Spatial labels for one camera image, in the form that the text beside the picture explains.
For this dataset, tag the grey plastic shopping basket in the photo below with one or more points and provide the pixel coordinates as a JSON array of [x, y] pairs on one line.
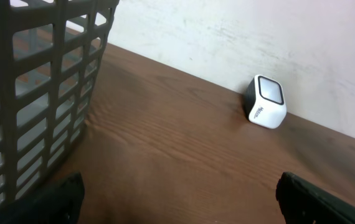
[[50, 55]]

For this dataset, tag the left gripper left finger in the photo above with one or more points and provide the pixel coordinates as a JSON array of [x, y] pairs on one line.
[[59, 202]]

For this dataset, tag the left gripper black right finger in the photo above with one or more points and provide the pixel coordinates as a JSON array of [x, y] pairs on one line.
[[302, 202]]

